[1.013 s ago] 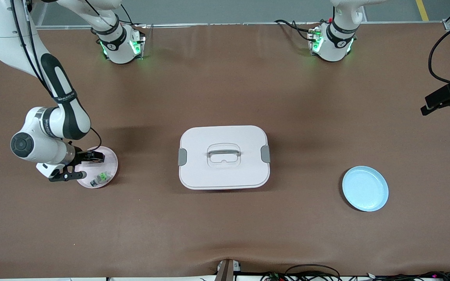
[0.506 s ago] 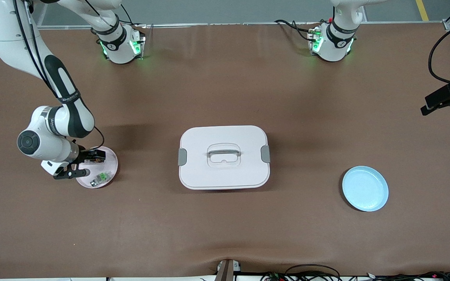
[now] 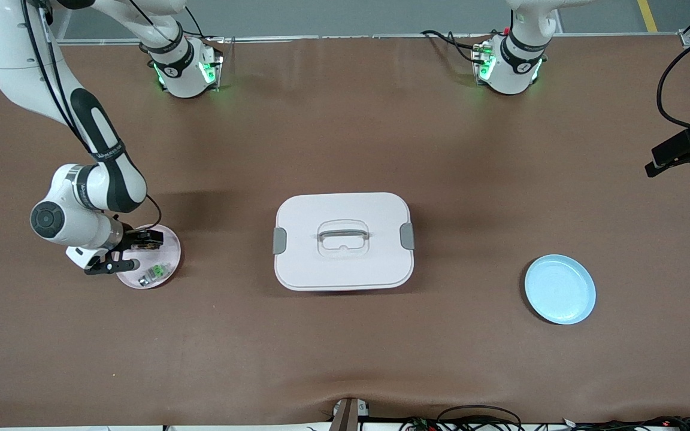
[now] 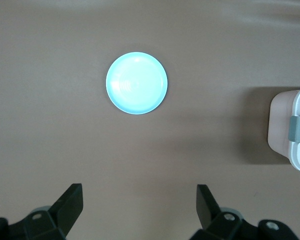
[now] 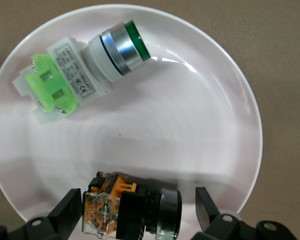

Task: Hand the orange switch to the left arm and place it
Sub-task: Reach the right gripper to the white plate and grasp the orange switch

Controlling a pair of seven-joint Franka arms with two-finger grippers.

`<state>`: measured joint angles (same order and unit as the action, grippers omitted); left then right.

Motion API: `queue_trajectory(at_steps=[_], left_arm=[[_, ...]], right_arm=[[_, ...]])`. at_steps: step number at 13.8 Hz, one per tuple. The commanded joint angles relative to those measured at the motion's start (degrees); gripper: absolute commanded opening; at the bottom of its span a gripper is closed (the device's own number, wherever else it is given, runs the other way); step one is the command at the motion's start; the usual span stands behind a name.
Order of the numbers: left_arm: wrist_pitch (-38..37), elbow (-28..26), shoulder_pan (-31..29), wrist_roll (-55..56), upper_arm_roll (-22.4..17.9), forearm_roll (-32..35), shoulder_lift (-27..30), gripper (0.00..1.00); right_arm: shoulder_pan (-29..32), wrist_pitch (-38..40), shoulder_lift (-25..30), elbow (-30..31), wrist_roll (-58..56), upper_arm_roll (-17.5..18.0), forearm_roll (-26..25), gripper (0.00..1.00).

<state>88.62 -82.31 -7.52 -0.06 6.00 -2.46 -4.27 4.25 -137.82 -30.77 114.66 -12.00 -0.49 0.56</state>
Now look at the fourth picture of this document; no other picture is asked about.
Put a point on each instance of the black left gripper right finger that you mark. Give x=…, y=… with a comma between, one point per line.
x=207, y=212

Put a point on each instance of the light blue round plate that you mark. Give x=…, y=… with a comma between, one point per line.
x=136, y=83

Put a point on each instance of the brown table cover sheet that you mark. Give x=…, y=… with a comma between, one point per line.
x=52, y=75

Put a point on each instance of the pink box with white lid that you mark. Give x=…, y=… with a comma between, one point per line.
x=280, y=125

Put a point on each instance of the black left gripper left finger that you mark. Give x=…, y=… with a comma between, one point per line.
x=65, y=212

